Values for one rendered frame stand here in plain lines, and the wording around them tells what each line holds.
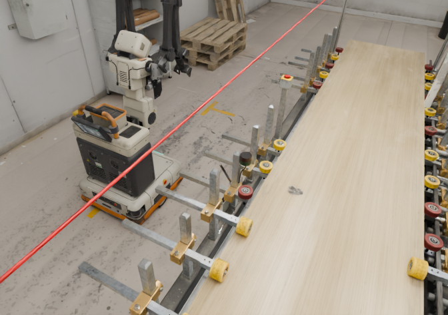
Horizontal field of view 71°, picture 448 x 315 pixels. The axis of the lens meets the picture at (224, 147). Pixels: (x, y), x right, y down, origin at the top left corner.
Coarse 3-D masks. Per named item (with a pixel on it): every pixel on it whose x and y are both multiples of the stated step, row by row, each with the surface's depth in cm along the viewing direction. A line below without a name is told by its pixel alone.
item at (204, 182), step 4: (180, 172) 186; (184, 172) 186; (188, 172) 186; (184, 176) 186; (188, 176) 184; (192, 176) 184; (196, 176) 184; (200, 176) 184; (192, 180) 185; (196, 180) 183; (200, 180) 181; (204, 180) 181; (208, 180) 181; (204, 184) 181; (208, 184) 180; (220, 184) 179; (220, 188) 177; (224, 188) 177; (224, 192) 177; (236, 192) 175; (236, 196) 174; (244, 200) 173
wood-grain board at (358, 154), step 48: (384, 48) 356; (336, 96) 260; (384, 96) 263; (288, 144) 205; (336, 144) 207; (384, 144) 209; (288, 192) 170; (336, 192) 172; (384, 192) 173; (240, 240) 145; (288, 240) 146; (336, 240) 147; (384, 240) 148; (240, 288) 127; (288, 288) 128; (336, 288) 128; (384, 288) 129
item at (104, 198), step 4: (88, 188) 255; (92, 188) 255; (88, 192) 258; (92, 192) 255; (96, 192) 252; (100, 196) 253; (104, 196) 249; (108, 196) 248; (104, 200) 253; (108, 200) 250; (112, 200) 247; (116, 200) 245; (112, 204) 251; (116, 204) 247; (120, 204) 244; (124, 204) 242; (120, 208) 248; (124, 208) 245
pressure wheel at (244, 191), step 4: (240, 188) 171; (244, 188) 171; (248, 188) 171; (252, 188) 171; (240, 192) 168; (244, 192) 169; (248, 192) 168; (252, 192) 169; (240, 196) 169; (244, 196) 168; (248, 196) 168; (244, 204) 176
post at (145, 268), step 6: (144, 258) 109; (138, 264) 107; (144, 264) 106; (150, 264) 108; (144, 270) 107; (150, 270) 109; (144, 276) 109; (150, 276) 111; (144, 282) 112; (150, 282) 112; (144, 288) 115; (150, 288) 114; (150, 294) 116; (156, 300) 122
